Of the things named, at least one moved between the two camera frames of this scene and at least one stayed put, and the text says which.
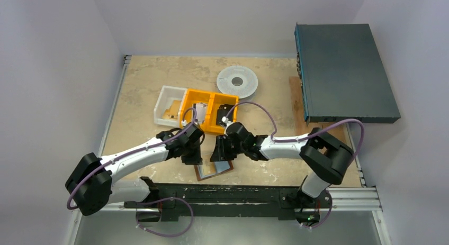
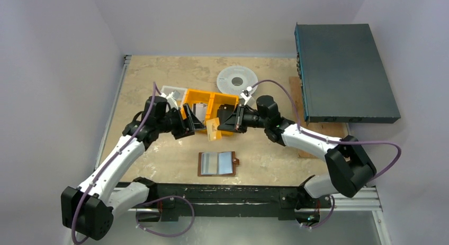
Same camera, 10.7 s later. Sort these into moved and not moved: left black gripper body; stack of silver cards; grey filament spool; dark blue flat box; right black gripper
Moved: right black gripper; left black gripper body
Not moved: dark blue flat box; stack of silver cards; grey filament spool
